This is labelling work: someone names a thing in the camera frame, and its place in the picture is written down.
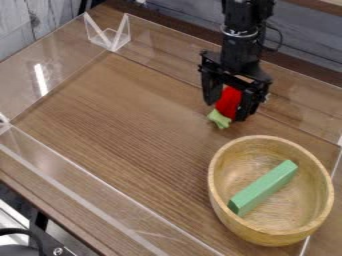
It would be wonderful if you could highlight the green rectangular block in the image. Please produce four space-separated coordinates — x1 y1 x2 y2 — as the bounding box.
227 160 298 217

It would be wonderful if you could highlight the clear acrylic corner bracket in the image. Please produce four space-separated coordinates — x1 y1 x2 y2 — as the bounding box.
83 13 131 52

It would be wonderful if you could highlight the red plush strawberry toy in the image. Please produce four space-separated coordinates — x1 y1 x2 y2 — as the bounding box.
207 86 242 129

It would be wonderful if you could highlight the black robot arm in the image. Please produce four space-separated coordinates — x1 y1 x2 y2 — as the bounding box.
198 0 276 122

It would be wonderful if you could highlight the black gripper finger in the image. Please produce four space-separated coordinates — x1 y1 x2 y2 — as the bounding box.
202 72 223 105
235 87 269 122

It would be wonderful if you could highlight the clear acrylic table barrier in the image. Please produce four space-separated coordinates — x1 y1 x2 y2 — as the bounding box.
0 113 223 256

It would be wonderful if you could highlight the black cable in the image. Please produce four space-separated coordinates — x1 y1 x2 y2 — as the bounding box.
0 227 44 256

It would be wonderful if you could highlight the wooden oval bowl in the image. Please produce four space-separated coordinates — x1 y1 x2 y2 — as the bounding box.
207 135 334 247

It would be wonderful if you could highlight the black metal table frame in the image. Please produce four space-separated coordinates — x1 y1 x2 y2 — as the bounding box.
0 179 91 256

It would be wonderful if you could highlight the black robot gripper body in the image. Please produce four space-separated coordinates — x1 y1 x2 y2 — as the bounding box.
198 50 273 90

